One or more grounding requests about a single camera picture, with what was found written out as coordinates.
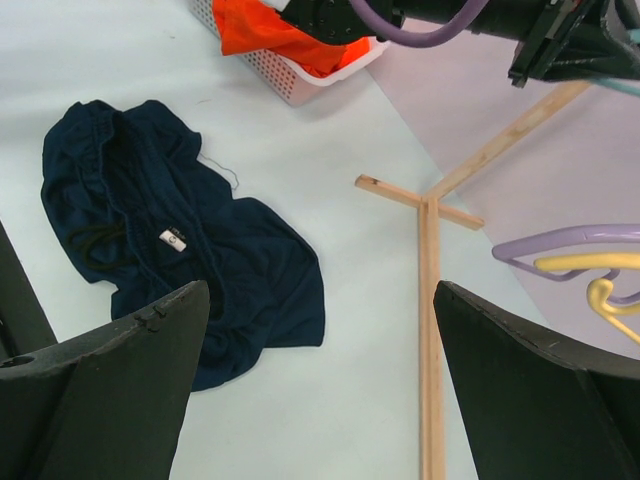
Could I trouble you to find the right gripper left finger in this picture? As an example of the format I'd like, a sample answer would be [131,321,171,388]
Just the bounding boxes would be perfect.
[1,281,209,479]

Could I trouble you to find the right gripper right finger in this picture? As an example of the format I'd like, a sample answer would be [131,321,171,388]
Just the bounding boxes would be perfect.
[434,281,639,479]

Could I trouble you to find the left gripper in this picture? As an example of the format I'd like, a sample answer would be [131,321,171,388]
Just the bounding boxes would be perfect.
[508,1,639,88]

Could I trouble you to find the teal plastic hanger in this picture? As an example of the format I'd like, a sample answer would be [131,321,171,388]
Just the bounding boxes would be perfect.
[591,28,640,98]

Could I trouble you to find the navy blue shorts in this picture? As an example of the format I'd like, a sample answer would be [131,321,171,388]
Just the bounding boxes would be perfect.
[41,100,326,391]

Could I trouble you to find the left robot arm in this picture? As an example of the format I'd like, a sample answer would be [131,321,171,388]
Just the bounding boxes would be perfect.
[267,0,639,87]

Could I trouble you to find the yellow plastic hanger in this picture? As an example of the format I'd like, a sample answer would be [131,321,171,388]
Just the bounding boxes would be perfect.
[534,252,639,344]

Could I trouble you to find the lilac notched hanger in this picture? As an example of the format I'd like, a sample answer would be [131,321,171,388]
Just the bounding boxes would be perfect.
[491,223,639,282]

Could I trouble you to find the white plastic laundry basket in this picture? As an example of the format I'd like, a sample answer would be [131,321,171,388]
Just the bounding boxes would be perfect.
[188,1,388,106]

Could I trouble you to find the orange garment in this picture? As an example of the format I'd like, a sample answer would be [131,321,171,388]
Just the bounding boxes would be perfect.
[211,0,371,78]

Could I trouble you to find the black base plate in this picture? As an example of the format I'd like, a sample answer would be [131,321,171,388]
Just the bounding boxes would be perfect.
[0,226,57,361]

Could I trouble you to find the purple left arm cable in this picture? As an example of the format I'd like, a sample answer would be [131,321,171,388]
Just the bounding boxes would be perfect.
[349,0,494,50]

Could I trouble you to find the wooden clothes rack frame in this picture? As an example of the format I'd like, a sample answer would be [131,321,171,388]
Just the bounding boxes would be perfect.
[354,81,590,480]

